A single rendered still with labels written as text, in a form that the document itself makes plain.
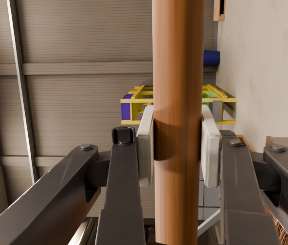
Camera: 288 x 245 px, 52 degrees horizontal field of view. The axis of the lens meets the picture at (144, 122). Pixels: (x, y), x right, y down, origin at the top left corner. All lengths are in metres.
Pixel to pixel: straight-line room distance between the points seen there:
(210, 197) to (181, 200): 4.36
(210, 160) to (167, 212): 0.06
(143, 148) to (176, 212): 0.06
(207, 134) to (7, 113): 9.23
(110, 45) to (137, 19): 0.96
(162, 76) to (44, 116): 8.73
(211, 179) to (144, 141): 0.04
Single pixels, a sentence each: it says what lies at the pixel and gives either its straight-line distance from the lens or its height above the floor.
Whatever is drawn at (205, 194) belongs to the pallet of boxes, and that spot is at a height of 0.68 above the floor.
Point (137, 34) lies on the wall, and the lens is 7.92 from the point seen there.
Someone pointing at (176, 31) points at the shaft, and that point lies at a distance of 0.17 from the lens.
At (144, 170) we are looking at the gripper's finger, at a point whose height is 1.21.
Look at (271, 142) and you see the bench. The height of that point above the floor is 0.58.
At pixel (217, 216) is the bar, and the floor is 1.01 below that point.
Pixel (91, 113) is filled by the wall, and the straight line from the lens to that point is 8.40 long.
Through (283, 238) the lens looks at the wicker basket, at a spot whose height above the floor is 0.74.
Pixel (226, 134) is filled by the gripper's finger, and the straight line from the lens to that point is 0.18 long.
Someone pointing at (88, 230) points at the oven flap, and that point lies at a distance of 2.00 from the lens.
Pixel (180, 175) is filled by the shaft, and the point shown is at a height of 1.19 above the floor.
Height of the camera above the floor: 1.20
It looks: 5 degrees up
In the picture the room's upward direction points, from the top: 90 degrees counter-clockwise
